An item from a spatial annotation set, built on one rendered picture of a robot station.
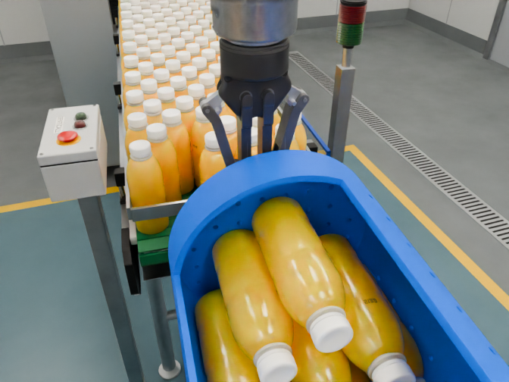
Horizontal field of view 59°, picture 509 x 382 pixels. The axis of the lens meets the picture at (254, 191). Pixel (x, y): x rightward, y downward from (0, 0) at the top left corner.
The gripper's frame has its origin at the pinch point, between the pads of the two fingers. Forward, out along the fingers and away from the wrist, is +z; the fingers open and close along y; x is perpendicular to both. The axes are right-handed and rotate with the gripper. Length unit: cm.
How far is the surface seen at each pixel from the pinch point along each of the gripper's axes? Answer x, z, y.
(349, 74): -53, 8, -38
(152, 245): -23.0, 26.6, 15.1
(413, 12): -442, 105, -305
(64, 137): -31.3, 5.0, 27.5
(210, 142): -27.3, 7.4, 1.7
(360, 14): -52, -7, -38
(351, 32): -52, -3, -37
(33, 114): -294, 117, 96
